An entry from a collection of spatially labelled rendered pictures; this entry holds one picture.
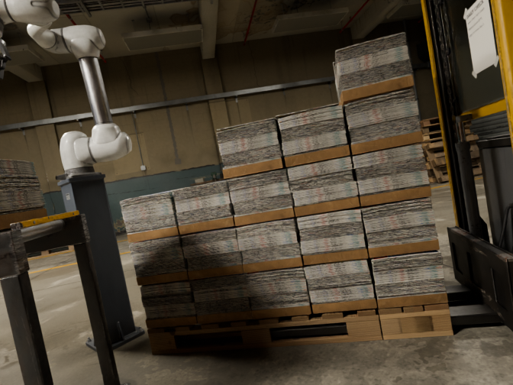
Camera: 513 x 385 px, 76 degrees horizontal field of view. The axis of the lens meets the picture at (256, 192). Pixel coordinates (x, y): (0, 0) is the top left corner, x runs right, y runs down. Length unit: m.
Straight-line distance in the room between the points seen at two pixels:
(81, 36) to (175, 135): 6.39
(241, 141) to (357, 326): 0.99
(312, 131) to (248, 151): 0.30
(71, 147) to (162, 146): 6.35
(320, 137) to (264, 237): 0.52
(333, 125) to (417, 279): 0.76
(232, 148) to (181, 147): 6.86
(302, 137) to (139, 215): 0.90
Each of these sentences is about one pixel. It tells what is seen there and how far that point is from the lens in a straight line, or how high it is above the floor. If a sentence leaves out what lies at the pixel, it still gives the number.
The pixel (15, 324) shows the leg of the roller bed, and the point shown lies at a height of 0.55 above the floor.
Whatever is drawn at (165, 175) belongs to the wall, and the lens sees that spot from 8.38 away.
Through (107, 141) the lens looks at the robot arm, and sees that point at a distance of 2.10.
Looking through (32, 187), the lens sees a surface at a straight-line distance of 1.45.
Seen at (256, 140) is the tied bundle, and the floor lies 0.98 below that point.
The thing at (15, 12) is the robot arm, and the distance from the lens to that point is 1.74.
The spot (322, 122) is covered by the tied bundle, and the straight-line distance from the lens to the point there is 1.50.
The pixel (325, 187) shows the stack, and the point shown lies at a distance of 1.49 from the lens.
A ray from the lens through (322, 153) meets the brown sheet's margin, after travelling 1.49.
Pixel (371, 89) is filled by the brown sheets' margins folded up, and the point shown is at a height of 1.09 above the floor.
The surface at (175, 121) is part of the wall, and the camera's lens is 8.50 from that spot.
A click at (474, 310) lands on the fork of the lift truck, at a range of 1.79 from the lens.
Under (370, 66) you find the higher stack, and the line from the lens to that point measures 1.56.
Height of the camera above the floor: 0.83
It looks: 3 degrees down
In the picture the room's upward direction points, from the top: 11 degrees counter-clockwise
